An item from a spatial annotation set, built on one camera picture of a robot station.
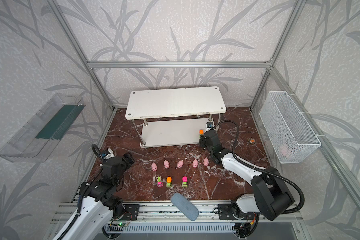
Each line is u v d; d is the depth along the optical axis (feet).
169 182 2.66
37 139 2.11
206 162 2.92
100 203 1.75
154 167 2.86
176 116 2.36
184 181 2.68
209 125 2.49
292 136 1.99
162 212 2.47
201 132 3.14
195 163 2.91
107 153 2.25
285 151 2.39
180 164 2.91
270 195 1.38
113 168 1.93
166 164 2.92
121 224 2.32
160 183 2.64
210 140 2.11
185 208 2.37
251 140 3.32
